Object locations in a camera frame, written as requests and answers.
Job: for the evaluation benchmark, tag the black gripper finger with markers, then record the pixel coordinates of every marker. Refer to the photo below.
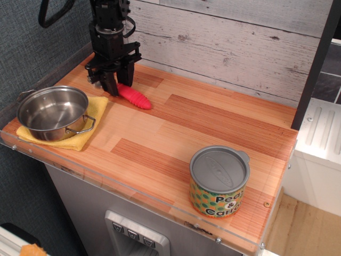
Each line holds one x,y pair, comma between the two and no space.
125,74
108,82

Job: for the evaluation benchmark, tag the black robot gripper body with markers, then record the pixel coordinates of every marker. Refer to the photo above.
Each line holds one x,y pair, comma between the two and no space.
110,51

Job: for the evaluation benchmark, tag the red handled metal spoon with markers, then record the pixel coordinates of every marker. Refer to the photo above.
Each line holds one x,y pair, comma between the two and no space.
133,96

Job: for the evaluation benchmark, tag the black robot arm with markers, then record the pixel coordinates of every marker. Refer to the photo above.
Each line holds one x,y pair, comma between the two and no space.
113,16

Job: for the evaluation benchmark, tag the stainless steel pot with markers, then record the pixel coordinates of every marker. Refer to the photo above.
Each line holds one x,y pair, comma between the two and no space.
55,113

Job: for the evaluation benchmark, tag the peas and carrots can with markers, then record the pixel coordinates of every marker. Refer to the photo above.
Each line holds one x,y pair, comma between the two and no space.
218,177

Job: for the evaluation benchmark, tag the silver toy fridge dispenser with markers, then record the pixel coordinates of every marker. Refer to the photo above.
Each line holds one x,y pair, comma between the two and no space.
131,238

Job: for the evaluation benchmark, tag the orange cloth at corner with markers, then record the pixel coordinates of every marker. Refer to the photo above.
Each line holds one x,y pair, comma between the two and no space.
32,250

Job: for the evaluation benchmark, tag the white toy sink unit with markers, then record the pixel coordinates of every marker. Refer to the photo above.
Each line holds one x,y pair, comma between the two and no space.
313,172

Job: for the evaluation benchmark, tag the black left shelf post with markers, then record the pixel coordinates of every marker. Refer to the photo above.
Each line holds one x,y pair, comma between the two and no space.
92,24

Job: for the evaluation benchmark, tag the black shelf post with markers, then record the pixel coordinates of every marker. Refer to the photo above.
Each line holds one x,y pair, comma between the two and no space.
92,24
321,53

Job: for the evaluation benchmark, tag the black right shelf post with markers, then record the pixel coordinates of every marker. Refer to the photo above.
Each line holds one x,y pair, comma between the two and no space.
321,53

